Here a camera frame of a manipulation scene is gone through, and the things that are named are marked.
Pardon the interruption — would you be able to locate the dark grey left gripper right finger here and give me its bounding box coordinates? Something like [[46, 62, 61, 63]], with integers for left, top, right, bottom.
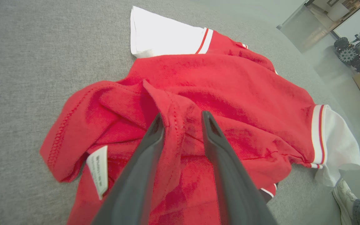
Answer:
[[201, 110, 278, 225]]

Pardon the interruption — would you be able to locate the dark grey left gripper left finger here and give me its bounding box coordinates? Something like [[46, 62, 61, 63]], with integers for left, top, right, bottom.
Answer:
[[91, 112, 165, 225]]

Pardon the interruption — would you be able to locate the red shirt with white sleeves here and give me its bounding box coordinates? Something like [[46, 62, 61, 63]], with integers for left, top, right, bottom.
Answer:
[[39, 6, 360, 225]]

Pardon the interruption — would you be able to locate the white sneaker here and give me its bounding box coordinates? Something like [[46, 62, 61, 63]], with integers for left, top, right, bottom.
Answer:
[[332, 178, 359, 225]]

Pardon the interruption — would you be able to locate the wheeled robot with black wheels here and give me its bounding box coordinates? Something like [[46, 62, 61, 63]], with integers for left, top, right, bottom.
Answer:
[[333, 21, 360, 73]]

